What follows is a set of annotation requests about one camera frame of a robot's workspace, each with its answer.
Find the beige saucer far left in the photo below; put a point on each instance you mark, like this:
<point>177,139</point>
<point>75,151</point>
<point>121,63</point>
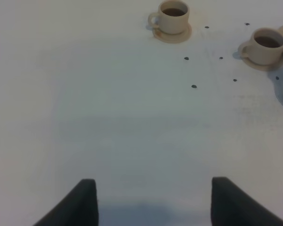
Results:
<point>173,38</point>

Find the beige teacup far left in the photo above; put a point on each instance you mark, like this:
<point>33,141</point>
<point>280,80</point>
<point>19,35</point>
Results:
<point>171,18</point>

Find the beige saucer near teapot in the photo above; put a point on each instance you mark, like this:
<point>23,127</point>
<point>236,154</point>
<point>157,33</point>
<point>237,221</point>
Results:
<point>265,68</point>

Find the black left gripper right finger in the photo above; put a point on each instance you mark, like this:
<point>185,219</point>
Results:
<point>231,206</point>

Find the beige teacup near teapot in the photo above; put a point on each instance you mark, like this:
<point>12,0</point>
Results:
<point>264,48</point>

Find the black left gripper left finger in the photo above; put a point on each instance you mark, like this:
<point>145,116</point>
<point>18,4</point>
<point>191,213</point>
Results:
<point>78,208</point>

